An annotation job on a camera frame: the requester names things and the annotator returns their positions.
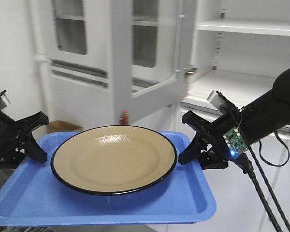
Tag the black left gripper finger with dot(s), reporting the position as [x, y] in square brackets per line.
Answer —
[34, 151]
[30, 123]

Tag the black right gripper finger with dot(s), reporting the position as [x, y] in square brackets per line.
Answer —
[196, 122]
[191, 152]

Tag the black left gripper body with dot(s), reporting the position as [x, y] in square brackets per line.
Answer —
[11, 142]

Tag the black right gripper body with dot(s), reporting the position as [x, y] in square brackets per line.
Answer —
[218, 155]

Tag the blue plastic tray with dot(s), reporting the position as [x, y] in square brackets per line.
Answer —
[34, 196]

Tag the beige plate black rim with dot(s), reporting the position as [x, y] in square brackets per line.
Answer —
[114, 160]

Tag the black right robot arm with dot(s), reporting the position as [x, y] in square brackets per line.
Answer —
[265, 115]

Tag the white glass door cabinet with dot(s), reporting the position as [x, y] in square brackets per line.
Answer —
[157, 59]

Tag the green circuit board right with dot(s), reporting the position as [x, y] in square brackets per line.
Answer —
[235, 142]

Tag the small cardboard box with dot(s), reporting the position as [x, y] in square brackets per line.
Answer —
[61, 126]

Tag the red fire extinguisher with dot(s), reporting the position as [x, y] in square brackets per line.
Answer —
[124, 119]

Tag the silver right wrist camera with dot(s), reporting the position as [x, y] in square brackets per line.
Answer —
[220, 102]

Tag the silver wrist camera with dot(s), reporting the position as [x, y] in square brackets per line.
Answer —
[4, 101]
[220, 102]

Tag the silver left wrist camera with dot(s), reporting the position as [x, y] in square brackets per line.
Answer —
[4, 101]

